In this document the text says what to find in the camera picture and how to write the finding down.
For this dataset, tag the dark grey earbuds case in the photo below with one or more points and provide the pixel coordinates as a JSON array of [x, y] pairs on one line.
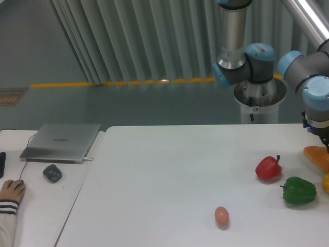
[[52, 173]]

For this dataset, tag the white striped sleeve forearm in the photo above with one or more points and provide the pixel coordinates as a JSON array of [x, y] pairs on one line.
[[8, 222]]

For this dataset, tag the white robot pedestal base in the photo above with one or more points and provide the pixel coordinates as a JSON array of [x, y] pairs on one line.
[[259, 103]]

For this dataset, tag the red bell pepper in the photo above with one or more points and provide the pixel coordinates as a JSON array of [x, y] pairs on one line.
[[268, 168]]

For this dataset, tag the yellow bell pepper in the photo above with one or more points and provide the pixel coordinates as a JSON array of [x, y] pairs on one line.
[[325, 183]]

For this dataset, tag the brown egg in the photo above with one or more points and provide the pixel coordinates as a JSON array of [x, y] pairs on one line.
[[221, 216]]

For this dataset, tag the green bell pepper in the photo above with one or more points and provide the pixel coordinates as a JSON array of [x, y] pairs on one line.
[[297, 191]]

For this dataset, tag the orange triangular bread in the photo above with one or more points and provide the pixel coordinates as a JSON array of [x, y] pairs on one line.
[[318, 156]]

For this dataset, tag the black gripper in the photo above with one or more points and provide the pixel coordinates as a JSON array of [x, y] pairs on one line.
[[318, 128]]

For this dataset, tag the silver closed laptop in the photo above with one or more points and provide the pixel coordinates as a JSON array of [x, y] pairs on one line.
[[61, 143]]

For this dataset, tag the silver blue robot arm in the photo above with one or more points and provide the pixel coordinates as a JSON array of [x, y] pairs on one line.
[[308, 75]]

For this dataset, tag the black phone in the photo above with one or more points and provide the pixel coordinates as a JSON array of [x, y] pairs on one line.
[[2, 163]]

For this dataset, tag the person's bare hand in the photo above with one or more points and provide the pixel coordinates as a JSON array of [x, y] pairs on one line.
[[12, 191]]

